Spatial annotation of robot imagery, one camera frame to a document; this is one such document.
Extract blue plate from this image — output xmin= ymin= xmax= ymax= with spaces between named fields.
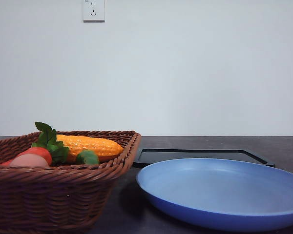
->
xmin=136 ymin=158 xmax=293 ymax=232

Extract brown egg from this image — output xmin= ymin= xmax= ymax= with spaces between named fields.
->
xmin=9 ymin=154 xmax=49 ymax=167

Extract brown wicker basket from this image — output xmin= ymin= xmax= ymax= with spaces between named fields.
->
xmin=0 ymin=130 xmax=142 ymax=234

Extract black tray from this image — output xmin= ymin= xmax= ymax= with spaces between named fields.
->
xmin=132 ymin=149 xmax=275 ymax=168

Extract yellow toy corn cob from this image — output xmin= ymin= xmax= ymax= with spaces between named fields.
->
xmin=57 ymin=135 xmax=124 ymax=162

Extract green toy cucumber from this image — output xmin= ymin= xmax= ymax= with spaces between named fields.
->
xmin=76 ymin=150 xmax=100 ymax=164

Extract orange toy carrot with leaves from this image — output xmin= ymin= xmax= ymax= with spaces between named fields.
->
xmin=1 ymin=122 xmax=69 ymax=166

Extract white wall socket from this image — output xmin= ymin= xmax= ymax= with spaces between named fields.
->
xmin=83 ymin=0 xmax=105 ymax=23

